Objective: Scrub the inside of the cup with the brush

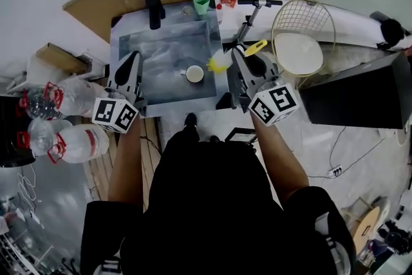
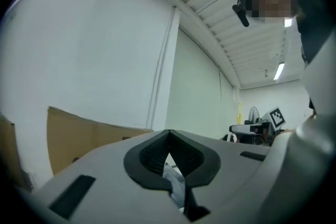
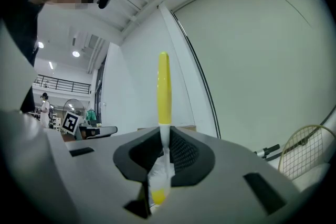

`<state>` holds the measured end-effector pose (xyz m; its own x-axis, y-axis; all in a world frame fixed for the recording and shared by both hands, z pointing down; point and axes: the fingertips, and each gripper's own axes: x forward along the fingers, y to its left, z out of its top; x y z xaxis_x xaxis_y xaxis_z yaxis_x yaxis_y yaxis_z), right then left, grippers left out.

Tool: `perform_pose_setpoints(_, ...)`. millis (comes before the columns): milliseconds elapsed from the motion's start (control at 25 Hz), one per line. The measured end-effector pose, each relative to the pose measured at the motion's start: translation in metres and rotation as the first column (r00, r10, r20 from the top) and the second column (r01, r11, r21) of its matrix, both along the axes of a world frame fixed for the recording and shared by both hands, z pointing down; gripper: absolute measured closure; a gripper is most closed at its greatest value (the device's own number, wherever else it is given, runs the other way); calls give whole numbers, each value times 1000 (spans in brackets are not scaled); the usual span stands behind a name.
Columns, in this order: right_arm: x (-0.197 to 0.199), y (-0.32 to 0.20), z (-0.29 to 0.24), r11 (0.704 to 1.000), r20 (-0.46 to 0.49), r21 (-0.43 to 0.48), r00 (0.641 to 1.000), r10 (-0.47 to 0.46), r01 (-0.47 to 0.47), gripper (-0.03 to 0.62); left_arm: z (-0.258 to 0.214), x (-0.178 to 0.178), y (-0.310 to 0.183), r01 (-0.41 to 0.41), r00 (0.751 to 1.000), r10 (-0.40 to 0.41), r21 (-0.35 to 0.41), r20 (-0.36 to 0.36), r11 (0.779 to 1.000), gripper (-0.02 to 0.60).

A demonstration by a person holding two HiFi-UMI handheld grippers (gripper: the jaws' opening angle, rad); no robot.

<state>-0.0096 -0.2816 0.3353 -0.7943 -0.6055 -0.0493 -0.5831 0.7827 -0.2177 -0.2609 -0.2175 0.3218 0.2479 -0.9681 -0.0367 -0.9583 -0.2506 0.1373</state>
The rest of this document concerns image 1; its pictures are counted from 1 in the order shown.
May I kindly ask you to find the small red-capped white bottle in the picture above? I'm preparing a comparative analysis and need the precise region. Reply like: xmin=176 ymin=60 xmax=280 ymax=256
xmin=214 ymin=3 xmax=225 ymax=25

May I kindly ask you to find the silver scooter suitcase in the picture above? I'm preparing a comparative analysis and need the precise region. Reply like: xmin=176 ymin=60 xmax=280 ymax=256
xmin=221 ymin=0 xmax=284 ymax=110

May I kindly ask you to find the green plastic tumbler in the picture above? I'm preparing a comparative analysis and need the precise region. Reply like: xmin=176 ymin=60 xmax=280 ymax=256
xmin=192 ymin=0 xmax=211 ymax=16

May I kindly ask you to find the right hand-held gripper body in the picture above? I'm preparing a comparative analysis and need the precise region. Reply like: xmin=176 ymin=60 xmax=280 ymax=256
xmin=238 ymin=71 xmax=300 ymax=127

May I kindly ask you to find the white round basket table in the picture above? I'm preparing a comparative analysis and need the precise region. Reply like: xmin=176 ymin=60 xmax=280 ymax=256
xmin=397 ymin=119 xmax=412 ymax=148

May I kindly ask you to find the black standing fan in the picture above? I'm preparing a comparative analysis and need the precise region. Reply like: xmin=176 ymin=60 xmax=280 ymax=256
xmin=369 ymin=11 xmax=407 ymax=50

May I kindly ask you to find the thin white cable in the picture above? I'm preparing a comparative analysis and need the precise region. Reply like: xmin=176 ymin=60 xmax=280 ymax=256
xmin=17 ymin=164 xmax=44 ymax=230

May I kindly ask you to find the wooden slat platform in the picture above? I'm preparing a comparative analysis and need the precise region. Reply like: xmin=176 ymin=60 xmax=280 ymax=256
xmin=75 ymin=115 xmax=162 ymax=213

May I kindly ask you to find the brown cardboard box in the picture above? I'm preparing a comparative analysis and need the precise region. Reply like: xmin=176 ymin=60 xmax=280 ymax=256
xmin=35 ymin=43 xmax=89 ymax=75

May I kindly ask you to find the white cup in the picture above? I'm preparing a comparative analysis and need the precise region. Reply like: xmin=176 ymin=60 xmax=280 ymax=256
xmin=178 ymin=64 xmax=205 ymax=85

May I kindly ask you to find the person's black clothing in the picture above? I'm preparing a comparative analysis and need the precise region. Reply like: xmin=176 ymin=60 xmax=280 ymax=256
xmin=79 ymin=131 xmax=357 ymax=275

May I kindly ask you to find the clear crumpled water bottle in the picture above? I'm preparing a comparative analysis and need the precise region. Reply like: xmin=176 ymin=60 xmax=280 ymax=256
xmin=19 ymin=83 xmax=65 ymax=120

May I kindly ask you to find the gold wire chair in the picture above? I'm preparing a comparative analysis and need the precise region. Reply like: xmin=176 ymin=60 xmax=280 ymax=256
xmin=270 ymin=0 xmax=337 ymax=90

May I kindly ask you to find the black cabinet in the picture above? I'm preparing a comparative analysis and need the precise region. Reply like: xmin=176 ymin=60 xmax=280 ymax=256
xmin=299 ymin=51 xmax=412 ymax=130

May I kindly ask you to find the person's left forearm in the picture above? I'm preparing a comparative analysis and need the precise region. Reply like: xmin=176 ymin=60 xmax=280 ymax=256
xmin=108 ymin=115 xmax=144 ymax=207

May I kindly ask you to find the wooden side table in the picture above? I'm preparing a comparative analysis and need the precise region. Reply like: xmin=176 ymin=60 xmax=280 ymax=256
xmin=341 ymin=196 xmax=390 ymax=255

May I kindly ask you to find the large clear water bottle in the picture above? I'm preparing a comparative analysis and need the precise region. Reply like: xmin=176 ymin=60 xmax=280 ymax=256
xmin=44 ymin=76 xmax=110 ymax=119
xmin=47 ymin=124 xmax=111 ymax=164
xmin=17 ymin=118 xmax=73 ymax=157

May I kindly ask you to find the black faucet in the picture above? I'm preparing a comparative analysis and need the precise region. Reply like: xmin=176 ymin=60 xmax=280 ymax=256
xmin=144 ymin=0 xmax=167 ymax=30

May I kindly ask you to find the person's left black shoe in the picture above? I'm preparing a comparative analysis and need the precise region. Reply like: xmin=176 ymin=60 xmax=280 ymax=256
xmin=183 ymin=112 xmax=198 ymax=139

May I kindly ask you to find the person's right forearm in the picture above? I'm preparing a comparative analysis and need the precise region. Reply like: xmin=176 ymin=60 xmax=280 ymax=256
xmin=250 ymin=112 xmax=310 ymax=204

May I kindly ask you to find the black floor cable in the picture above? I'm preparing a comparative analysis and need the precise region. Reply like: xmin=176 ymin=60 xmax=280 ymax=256
xmin=329 ymin=125 xmax=347 ymax=169
xmin=340 ymin=137 xmax=387 ymax=172

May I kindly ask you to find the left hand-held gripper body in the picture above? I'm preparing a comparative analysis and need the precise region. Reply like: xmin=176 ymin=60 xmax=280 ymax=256
xmin=91 ymin=86 xmax=149 ymax=135

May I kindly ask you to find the black flat device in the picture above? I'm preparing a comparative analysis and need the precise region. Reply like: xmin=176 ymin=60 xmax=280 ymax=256
xmin=224 ymin=128 xmax=258 ymax=144

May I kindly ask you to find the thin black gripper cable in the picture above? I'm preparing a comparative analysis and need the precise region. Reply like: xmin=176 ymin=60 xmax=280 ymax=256
xmin=140 ymin=135 xmax=162 ymax=154

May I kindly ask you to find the yellow dish brush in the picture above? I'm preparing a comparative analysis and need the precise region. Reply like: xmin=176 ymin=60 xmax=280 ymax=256
xmin=205 ymin=39 xmax=268 ymax=74

